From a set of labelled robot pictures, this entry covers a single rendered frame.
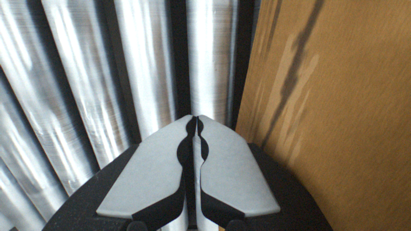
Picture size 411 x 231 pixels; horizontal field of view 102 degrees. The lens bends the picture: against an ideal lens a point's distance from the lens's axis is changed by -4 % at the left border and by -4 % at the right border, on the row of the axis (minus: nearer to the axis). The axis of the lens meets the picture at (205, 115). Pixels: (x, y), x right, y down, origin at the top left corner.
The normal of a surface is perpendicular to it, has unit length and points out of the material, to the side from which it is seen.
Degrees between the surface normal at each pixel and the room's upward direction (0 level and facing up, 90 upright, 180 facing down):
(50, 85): 60
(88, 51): 35
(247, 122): 91
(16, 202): 47
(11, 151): 21
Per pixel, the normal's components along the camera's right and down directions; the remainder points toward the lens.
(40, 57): 0.87, 0.22
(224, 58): 0.38, 0.42
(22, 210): 0.74, 0.30
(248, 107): -0.99, -0.09
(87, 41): 0.58, 0.37
